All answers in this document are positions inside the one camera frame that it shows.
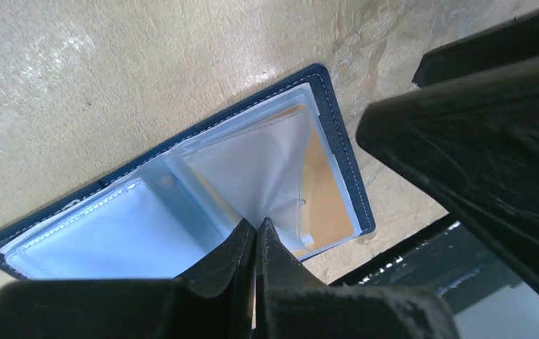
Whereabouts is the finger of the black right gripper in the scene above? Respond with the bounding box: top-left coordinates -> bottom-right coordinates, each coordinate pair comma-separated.
412,8 -> 539,88
356,57 -> 539,293

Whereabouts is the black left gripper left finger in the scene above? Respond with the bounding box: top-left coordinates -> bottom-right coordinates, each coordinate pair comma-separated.
0,220 -> 256,338

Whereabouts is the navy blue card holder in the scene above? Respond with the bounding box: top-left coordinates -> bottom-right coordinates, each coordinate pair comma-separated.
0,64 -> 375,280

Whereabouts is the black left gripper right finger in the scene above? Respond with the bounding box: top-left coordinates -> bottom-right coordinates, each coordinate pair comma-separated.
256,218 -> 459,338

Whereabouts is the gold printed credit card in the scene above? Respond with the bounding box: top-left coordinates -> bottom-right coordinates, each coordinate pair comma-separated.
268,105 -> 358,259

